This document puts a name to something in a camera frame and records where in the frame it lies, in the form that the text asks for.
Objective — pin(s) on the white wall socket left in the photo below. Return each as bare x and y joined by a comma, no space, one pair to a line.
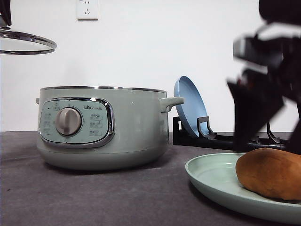
86,11

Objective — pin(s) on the brown potato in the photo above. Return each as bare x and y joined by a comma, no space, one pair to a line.
270,172

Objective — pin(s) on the green electric steamer pot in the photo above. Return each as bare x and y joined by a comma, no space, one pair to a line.
102,128

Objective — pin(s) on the blue plate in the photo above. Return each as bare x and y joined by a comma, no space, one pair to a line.
194,105

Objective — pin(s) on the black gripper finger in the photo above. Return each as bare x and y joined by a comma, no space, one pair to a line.
5,9
295,142

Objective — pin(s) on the green plate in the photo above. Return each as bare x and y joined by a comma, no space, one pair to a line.
217,174

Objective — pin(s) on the grey table mat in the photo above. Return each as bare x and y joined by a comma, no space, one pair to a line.
161,193

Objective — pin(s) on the black dish rack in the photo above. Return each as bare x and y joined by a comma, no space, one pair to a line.
208,138

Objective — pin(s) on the glass pot lid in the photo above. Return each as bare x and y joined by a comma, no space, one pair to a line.
19,43

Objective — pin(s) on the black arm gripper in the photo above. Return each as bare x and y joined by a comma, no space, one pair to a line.
276,44

